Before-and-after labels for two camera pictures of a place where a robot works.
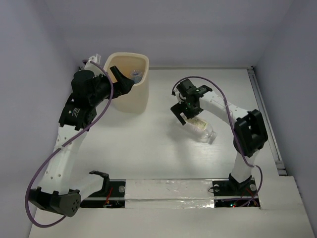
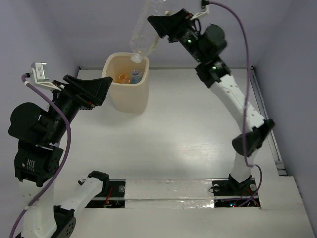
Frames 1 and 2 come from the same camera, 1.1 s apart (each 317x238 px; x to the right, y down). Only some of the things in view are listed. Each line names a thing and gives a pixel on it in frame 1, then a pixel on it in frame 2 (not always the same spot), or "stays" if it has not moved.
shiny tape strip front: (169, 194) stays
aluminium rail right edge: (272, 140) stays
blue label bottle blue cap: (136, 75) stays
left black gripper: (118, 81) → (78, 95)
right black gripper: (179, 108) → (173, 26)
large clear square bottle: (198, 129) → (145, 37)
